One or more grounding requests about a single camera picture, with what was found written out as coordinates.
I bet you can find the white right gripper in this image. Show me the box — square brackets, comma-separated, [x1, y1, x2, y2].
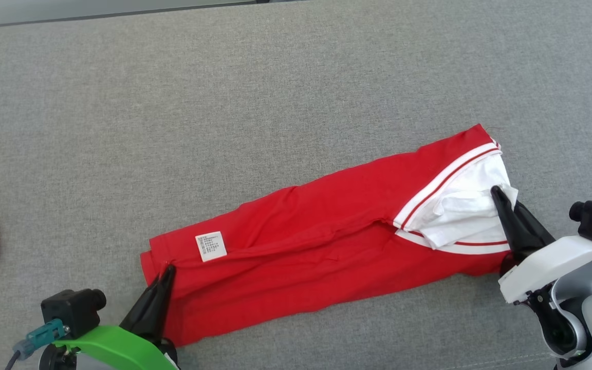
[491, 186, 592, 304]

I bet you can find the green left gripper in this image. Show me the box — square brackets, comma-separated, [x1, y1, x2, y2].
[52, 265, 178, 370]

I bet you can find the red garment thin-striped white trim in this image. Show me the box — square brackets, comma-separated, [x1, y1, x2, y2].
[140, 123, 520, 347]

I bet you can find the grey fabric sofa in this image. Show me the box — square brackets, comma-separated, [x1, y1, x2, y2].
[0, 0, 592, 370]

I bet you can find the left camera cable teal plug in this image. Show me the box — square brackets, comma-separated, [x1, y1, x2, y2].
[4, 319, 69, 370]

